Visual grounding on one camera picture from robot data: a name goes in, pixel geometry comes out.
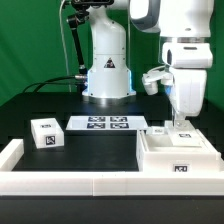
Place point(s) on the white cabinet body box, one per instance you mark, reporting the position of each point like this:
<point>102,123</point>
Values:
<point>157,154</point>

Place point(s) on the small white tagged block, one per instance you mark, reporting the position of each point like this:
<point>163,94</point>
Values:
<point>47,133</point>

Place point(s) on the white flat tagged panel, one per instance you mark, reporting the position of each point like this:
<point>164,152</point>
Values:
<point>106,123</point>

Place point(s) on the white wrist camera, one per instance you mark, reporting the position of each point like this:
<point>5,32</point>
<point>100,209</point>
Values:
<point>152,77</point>

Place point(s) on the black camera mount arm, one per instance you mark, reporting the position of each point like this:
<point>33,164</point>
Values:
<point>80,17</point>

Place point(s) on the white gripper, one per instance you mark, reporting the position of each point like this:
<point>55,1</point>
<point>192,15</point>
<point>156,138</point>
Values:
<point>186,93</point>

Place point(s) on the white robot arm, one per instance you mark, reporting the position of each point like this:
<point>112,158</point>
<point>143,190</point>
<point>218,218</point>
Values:
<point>184,53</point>

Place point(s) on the white U-shaped boundary frame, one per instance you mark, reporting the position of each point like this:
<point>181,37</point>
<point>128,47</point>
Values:
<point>99,183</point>

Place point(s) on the white cabinet door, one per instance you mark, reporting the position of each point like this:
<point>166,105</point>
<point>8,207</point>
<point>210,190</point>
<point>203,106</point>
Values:
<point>182,133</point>
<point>155,130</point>

